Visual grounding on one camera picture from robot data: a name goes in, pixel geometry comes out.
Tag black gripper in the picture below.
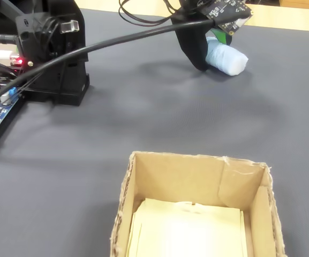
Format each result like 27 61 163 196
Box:
169 0 235 73

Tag white paper-wrapped block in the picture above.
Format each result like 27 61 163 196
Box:
205 36 250 77

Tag open brown cardboard box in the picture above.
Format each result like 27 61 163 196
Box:
109 150 288 257

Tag grey fabric mat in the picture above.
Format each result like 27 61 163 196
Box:
0 7 309 257

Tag pale yellow paper sheets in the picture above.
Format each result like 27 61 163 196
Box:
126 198 248 257

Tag black camera circuit board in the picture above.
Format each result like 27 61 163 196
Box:
197 0 254 37

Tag thin black servo wires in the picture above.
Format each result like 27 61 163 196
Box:
118 0 183 27

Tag thick black camera cable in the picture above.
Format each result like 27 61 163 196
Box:
0 19 218 109

